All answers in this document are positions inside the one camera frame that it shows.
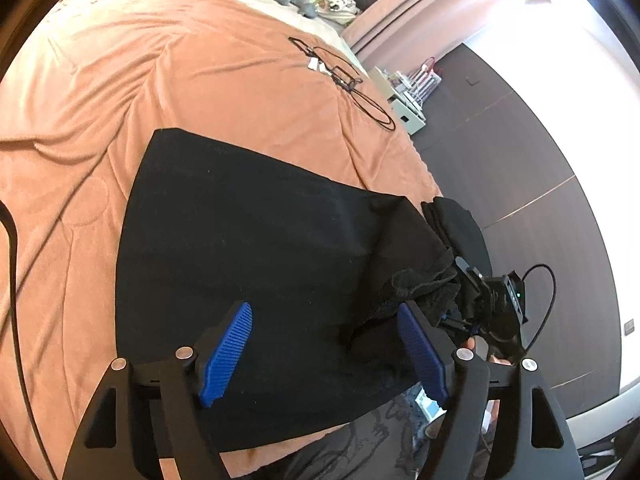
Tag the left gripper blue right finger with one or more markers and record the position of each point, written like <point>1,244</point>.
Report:
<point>532,439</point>

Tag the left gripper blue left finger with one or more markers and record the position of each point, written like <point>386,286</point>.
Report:
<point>116,440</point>

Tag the black pants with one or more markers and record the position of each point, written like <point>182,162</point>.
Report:
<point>323,266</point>

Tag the person's right hand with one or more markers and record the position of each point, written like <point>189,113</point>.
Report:
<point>479,346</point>

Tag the blue white paper pack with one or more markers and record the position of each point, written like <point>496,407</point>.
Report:
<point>429,407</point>

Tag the folded black clothes stack right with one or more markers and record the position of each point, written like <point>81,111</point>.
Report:
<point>457,228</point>

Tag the person's grey patterned trousers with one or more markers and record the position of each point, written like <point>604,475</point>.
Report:
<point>389,442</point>

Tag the cream bedside drawer cabinet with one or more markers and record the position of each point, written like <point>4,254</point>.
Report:
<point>406,111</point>

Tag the striped gift bag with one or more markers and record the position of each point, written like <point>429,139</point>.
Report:
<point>423,81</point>

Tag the orange brown bed blanket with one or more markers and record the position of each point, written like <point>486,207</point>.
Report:
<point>79,105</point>

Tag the pink curtain right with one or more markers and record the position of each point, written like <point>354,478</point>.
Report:
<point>402,34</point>

